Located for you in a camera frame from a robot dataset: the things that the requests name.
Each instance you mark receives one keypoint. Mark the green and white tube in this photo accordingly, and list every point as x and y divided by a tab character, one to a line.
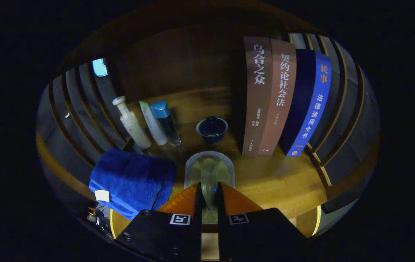
154	127

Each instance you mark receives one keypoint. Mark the light brown book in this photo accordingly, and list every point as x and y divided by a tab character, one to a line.
282	94

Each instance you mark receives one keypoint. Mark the blue book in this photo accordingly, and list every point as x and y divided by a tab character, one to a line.
314	105

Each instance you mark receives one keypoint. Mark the teal capped bottle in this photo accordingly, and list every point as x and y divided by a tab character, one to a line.
167	123

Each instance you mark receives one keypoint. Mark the wooden cabinet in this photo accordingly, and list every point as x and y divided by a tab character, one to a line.
192	62

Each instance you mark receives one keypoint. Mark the white pump bottle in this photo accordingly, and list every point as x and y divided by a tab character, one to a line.
134	127

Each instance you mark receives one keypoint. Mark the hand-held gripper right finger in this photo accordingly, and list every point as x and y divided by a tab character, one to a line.
262	236

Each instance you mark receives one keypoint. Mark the wooden countertop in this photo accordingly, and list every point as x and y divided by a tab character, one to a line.
272	182

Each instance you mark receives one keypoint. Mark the dark brown book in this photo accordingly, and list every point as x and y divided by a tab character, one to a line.
258	94

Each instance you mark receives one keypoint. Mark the dark blue lidded teacup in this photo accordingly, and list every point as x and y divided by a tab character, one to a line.
212	129

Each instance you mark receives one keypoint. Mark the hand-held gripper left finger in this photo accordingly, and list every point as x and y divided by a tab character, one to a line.
156	236

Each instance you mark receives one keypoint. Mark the blue folded towel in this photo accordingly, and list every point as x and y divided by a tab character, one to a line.
131	178

